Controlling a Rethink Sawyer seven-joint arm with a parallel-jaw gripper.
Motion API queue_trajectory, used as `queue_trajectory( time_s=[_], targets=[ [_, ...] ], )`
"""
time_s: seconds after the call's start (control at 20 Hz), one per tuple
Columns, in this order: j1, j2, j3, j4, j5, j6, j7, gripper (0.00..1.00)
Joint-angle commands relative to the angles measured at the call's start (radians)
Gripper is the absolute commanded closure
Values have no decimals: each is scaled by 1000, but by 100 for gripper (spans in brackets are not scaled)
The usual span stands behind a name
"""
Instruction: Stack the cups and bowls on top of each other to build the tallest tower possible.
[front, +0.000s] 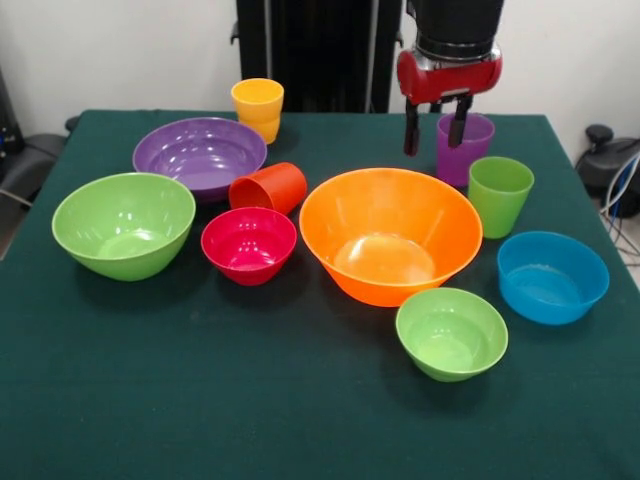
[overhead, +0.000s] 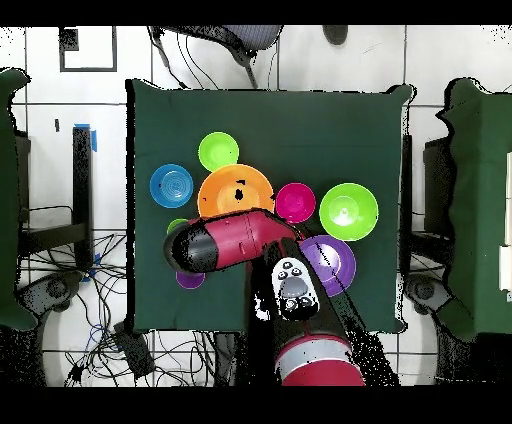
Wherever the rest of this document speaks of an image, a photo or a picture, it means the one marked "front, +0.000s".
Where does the large green bowl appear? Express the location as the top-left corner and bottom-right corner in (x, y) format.
(51, 172), (197, 282)

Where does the purple cup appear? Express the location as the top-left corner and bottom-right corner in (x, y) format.
(435, 112), (496, 189)

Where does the purple bowl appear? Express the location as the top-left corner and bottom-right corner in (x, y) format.
(131, 116), (269, 204)

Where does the yellow cup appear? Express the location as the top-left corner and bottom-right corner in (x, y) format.
(230, 78), (285, 145)

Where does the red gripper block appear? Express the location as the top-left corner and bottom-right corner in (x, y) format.
(396, 47), (504, 158)

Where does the red-orange cup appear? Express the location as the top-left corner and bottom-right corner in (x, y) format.
(228, 161), (308, 216)

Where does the bundle of floor cables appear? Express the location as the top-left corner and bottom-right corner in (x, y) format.
(599, 149), (640, 259)

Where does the green cup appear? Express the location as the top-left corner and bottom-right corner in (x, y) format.
(467, 155), (536, 240)

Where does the pink bowl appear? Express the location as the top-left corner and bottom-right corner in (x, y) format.
(200, 206), (299, 287)

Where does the small green bowl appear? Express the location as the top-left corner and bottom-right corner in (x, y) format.
(395, 286), (510, 383)

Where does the large orange bowl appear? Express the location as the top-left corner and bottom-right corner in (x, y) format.
(298, 167), (484, 308)

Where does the dark green table cloth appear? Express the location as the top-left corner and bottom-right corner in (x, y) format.
(0, 109), (640, 480)

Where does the blue bowl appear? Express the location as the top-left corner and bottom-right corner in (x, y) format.
(496, 230), (611, 327)

